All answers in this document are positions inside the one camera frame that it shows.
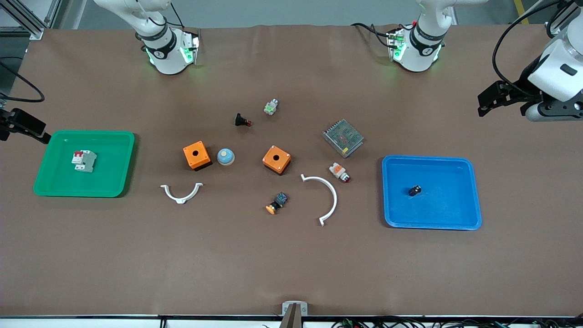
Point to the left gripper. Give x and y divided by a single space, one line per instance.
522 85

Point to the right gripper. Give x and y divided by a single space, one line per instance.
18 120

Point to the white circuit breaker red switch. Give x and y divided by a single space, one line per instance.
86 161

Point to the small black switch part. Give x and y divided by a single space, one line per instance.
414 190

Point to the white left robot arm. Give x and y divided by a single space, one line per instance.
419 52

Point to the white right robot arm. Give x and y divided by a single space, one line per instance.
166 50

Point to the green plastic tray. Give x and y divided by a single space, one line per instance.
109 175

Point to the blue plastic tray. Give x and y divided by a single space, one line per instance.
446 207

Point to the metal mesh power supply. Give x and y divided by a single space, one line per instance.
342 138

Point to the small white curved clamp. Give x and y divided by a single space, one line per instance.
181 199

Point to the orange button box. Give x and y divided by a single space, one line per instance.
202 159
283 161

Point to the orange white red indicator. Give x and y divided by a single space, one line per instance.
337 170

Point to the large white curved clamp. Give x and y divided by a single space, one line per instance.
334 196

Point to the blue dome buzzer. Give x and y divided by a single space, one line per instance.
226 157

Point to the black red push button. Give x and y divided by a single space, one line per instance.
239 120

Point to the brown table cover sheet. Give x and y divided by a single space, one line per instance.
273 264

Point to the aluminium frame profile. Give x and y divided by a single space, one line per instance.
36 33

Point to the green white switch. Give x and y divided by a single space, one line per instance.
271 107

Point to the grey metal bracket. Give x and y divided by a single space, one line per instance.
294 309

